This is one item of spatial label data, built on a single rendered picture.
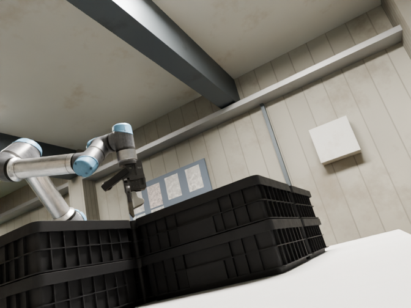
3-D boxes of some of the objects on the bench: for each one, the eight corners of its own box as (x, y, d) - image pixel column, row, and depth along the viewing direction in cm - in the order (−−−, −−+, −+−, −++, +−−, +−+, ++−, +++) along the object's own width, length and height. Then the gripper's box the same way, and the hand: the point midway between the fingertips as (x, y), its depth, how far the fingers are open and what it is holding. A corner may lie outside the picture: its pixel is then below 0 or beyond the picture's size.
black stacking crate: (-61, 360, 77) (-60, 306, 81) (52, 324, 102) (49, 285, 106) (41, 340, 60) (37, 274, 64) (146, 304, 85) (138, 258, 89)
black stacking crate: (146, 304, 85) (139, 258, 89) (202, 283, 111) (195, 249, 115) (285, 273, 69) (269, 219, 73) (315, 258, 94) (301, 218, 98)
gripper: (141, 156, 120) (151, 212, 116) (139, 163, 131) (149, 214, 127) (118, 160, 117) (128, 217, 113) (118, 167, 129) (127, 219, 125)
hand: (131, 214), depth 120 cm, fingers open, 5 cm apart
